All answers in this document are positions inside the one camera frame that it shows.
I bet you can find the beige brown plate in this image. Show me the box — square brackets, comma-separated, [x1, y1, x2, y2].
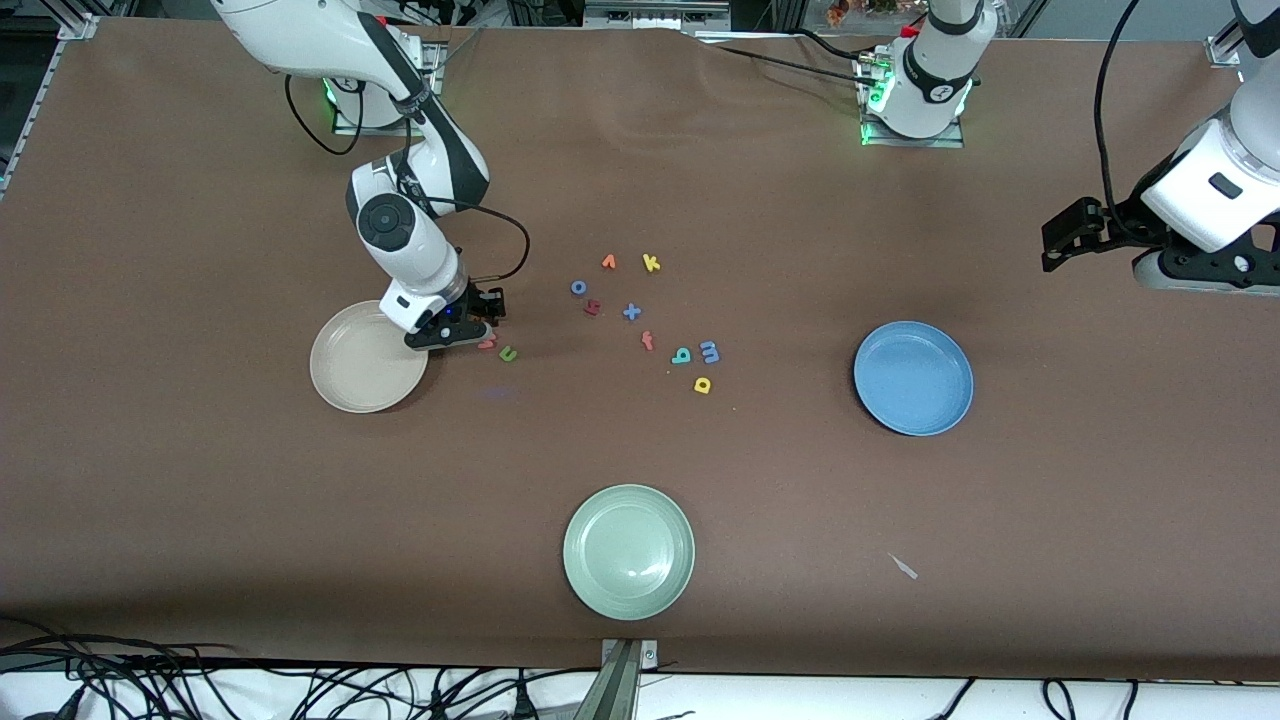
[309, 300, 430, 414]

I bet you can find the brown table cover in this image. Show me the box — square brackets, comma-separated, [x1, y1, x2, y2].
[0, 18, 1280, 683]

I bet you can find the blue plate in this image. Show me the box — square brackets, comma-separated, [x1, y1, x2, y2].
[853, 320, 975, 437]

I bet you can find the pale green plate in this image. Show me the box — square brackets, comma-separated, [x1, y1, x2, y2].
[562, 484, 696, 621]

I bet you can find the silver metal fixture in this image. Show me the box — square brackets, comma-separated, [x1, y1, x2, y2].
[583, 0, 733, 31]

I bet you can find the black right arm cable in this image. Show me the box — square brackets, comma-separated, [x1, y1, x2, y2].
[284, 70, 532, 287]

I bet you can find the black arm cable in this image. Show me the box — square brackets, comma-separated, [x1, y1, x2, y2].
[284, 70, 532, 287]
[1094, 0, 1147, 237]

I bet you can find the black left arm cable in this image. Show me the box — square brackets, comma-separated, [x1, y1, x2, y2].
[1094, 0, 1147, 237]

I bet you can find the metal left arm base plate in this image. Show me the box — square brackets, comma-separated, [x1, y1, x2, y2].
[858, 52, 967, 150]

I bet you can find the aluminium table frame corner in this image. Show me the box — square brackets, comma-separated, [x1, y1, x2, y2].
[1205, 25, 1251, 68]

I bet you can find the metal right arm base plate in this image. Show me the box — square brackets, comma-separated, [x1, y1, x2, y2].
[333, 40, 445, 138]

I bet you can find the black table cable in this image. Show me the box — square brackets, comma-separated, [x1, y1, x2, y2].
[712, 42, 879, 81]

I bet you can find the metal camera mount beam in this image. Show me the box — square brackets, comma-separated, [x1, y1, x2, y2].
[574, 638, 661, 720]

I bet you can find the aluminium table frame rail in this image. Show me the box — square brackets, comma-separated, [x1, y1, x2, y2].
[0, 12, 103, 196]

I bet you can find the black cable tangle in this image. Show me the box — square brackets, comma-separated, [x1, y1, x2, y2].
[0, 616, 601, 720]

